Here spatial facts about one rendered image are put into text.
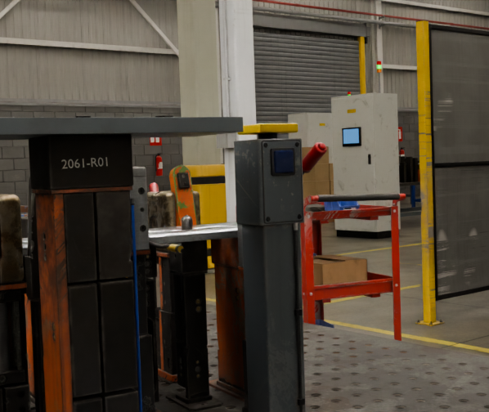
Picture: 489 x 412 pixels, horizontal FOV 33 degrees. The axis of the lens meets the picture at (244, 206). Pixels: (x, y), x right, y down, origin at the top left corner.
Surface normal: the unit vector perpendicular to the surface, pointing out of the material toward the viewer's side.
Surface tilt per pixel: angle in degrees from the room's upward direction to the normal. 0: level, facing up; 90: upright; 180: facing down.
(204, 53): 90
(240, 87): 90
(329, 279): 90
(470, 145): 91
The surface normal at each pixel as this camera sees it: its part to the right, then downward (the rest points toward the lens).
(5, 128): 0.50, 0.03
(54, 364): -0.87, 0.06
